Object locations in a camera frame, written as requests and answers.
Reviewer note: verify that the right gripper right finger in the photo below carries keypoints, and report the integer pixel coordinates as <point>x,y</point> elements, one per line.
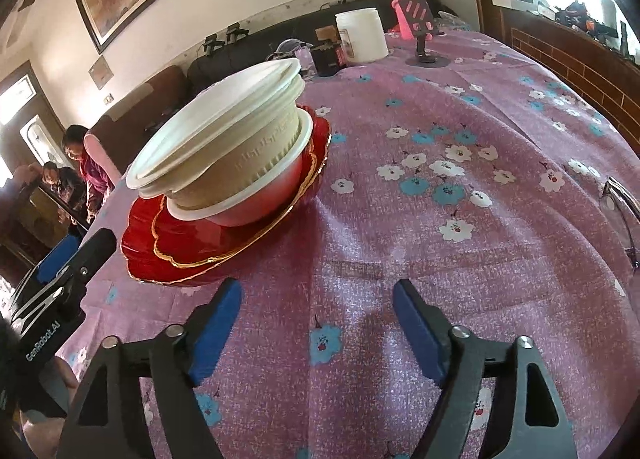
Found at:
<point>527,418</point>

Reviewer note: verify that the small white foam bowl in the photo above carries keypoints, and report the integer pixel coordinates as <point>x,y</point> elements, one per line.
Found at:
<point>215,114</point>

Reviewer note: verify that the cream plastic bowl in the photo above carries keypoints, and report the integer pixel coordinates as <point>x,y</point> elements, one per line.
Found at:
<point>221,142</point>

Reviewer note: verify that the person's left hand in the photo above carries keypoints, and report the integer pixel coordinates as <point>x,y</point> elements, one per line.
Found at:
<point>43,437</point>

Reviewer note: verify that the large white foam bowl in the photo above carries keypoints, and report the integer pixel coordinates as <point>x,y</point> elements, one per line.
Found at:
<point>263,197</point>

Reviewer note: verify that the purple floral tablecloth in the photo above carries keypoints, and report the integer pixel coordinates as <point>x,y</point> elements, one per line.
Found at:
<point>481,182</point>

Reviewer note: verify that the wooden chair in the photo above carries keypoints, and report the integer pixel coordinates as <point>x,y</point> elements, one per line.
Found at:
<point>33,221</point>

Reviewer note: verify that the black leather sofa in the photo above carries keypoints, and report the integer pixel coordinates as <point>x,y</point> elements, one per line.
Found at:
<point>257,46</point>

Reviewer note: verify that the white plastic jar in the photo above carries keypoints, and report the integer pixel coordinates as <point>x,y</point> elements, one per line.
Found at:
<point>362,35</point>

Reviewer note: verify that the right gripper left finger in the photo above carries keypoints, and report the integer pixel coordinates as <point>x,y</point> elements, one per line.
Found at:
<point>107,420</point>

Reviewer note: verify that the seated woman pink vest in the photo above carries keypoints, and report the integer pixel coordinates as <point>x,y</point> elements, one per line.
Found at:
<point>99,185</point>

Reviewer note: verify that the wooden cabinet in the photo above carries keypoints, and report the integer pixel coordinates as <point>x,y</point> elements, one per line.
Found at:
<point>606,81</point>

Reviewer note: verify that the large red flower plate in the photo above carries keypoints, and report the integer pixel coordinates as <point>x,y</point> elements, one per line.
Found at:
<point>137,241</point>

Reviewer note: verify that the eyeglasses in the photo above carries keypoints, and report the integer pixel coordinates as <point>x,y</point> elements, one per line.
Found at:
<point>621,209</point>

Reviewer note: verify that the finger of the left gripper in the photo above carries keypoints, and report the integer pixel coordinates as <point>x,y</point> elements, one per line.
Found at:
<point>94,252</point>
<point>56,258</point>

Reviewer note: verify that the black phone stand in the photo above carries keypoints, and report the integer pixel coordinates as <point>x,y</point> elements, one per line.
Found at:
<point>427,31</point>

